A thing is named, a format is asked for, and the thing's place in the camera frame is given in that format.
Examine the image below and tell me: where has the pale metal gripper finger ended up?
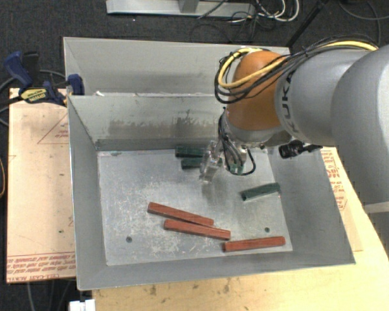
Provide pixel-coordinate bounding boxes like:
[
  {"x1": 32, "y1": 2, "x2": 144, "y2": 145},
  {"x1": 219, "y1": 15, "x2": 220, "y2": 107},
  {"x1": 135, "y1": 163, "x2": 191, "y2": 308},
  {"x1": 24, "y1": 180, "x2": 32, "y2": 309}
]
[
  {"x1": 205, "y1": 141, "x2": 219, "y2": 168},
  {"x1": 198, "y1": 161, "x2": 219, "y2": 185}
]

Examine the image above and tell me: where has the dark green flat block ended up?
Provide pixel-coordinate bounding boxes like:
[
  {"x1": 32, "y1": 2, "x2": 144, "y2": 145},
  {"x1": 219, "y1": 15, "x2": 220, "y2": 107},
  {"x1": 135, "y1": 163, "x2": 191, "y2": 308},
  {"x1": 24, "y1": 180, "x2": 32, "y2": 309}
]
[
  {"x1": 240, "y1": 182, "x2": 282, "y2": 202},
  {"x1": 175, "y1": 145, "x2": 206, "y2": 159}
]

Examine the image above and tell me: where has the red-brown flat block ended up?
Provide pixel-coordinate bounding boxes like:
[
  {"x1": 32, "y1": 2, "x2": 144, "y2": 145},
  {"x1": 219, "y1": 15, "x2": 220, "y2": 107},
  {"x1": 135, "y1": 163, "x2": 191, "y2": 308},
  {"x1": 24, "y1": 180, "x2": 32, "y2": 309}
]
[
  {"x1": 147, "y1": 202, "x2": 216, "y2": 227},
  {"x1": 163, "y1": 218, "x2": 232, "y2": 241},
  {"x1": 222, "y1": 236, "x2": 287, "y2": 253}
]

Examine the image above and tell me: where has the grey metal bin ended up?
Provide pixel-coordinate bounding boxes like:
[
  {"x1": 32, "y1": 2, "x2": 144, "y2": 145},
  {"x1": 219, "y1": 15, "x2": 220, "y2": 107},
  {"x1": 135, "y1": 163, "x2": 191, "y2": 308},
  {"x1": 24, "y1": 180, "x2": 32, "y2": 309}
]
[{"x1": 63, "y1": 36, "x2": 357, "y2": 292}]

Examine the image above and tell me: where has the brown cardboard board red print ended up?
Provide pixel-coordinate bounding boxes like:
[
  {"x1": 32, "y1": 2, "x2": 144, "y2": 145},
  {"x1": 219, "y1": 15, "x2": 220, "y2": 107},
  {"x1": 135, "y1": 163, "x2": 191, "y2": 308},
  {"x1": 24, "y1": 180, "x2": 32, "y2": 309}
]
[{"x1": 6, "y1": 87, "x2": 364, "y2": 284}]

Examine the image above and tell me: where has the black cylinder on white bracket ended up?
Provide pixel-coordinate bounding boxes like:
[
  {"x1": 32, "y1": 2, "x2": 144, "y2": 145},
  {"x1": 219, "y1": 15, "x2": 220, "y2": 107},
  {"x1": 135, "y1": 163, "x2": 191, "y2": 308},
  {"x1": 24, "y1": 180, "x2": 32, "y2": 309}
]
[{"x1": 278, "y1": 140, "x2": 324, "y2": 159}]

